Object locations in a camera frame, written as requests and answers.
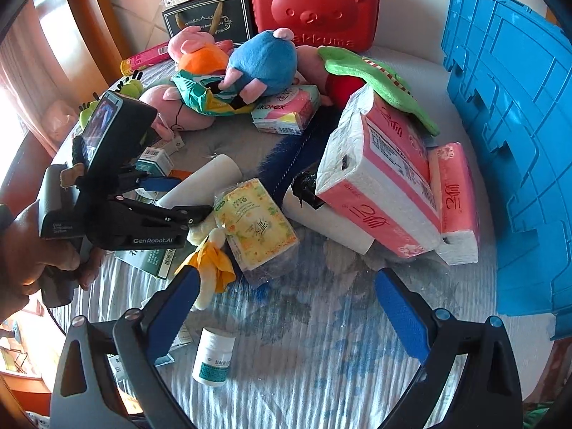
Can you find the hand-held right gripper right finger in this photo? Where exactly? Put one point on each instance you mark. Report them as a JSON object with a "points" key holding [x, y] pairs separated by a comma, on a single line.
{"points": [[402, 317]]}

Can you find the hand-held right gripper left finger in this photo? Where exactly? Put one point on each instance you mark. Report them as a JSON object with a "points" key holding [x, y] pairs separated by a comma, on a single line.
{"points": [[175, 313]]}

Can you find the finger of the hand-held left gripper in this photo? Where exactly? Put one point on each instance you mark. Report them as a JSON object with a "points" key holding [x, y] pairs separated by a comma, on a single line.
{"points": [[178, 215], [158, 183]]}

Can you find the teal white medicine box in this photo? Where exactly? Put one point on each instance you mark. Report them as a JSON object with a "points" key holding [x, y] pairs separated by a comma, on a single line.
{"points": [[154, 161]]}

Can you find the white paper roll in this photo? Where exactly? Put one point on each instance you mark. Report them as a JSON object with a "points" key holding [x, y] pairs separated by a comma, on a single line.
{"points": [[330, 225], [210, 174]]}

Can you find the blue plastic crate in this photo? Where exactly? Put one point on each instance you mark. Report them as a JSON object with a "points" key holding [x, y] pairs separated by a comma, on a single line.
{"points": [[514, 143]]}

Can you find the person's left hand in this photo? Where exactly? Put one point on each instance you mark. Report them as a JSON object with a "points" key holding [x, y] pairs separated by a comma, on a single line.
{"points": [[27, 250]]}

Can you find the orange box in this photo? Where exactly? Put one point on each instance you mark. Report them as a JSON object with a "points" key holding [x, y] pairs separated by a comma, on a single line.
{"points": [[181, 174]]}

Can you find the green white box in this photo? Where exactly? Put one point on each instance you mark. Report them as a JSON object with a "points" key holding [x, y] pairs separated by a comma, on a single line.
{"points": [[154, 261]]}

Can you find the cream plush yellow cloth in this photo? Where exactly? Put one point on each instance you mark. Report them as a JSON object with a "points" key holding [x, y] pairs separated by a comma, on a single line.
{"points": [[212, 261]]}

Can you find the white medicine bottle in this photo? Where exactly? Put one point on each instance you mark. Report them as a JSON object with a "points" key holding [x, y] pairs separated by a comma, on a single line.
{"points": [[212, 357]]}

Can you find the green frog plush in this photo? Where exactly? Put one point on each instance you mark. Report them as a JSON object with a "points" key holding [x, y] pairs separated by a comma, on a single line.
{"points": [[129, 87]]}

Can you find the pink pig plush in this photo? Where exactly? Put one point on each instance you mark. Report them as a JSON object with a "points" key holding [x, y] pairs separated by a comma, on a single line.
{"points": [[165, 102]]}

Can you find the yellow tissue pack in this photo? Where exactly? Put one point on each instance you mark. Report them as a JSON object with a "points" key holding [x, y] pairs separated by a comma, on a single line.
{"points": [[254, 228]]}

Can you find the white medicine boxes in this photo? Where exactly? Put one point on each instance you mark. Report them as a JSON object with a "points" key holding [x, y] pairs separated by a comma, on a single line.
{"points": [[114, 366]]}

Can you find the pink red tube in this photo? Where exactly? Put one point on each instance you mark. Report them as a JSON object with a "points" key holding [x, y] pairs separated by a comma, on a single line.
{"points": [[145, 59]]}

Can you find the pig plush orange dress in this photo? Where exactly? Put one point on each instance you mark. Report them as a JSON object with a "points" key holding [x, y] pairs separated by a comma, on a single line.
{"points": [[201, 53]]}

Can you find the small pink tissue pack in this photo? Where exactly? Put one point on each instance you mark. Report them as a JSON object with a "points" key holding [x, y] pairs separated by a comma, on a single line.
{"points": [[458, 201]]}

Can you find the blue duster brush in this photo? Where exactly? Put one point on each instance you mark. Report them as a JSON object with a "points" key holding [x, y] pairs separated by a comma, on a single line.
{"points": [[295, 156]]}

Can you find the black bag roll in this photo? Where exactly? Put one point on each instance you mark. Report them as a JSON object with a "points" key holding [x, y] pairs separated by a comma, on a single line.
{"points": [[308, 190]]}

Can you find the large pink tissue pack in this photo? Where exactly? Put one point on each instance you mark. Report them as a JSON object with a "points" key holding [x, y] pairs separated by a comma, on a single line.
{"points": [[380, 174]]}

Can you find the pink sanitary pad pack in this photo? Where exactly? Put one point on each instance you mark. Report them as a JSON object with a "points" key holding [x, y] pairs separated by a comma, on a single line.
{"points": [[286, 109]]}

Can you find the black gift bag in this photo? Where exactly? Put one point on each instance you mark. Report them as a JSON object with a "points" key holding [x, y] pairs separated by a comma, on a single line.
{"points": [[201, 18]]}

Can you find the pig plush blue shirt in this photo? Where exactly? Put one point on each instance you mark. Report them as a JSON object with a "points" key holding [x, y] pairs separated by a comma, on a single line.
{"points": [[263, 60]]}

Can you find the pig plush red dress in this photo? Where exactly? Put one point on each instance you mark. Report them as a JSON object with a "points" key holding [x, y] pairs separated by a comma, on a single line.
{"points": [[313, 67]]}

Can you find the red bear case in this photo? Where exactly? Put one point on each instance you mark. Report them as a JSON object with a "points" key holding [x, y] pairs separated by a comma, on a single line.
{"points": [[313, 4]]}

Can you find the green plush toy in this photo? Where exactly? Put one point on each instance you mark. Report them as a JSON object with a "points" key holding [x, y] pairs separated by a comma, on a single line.
{"points": [[380, 80]]}

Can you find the wooden furniture frame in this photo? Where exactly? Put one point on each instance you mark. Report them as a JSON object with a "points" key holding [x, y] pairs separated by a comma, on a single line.
{"points": [[76, 18]]}

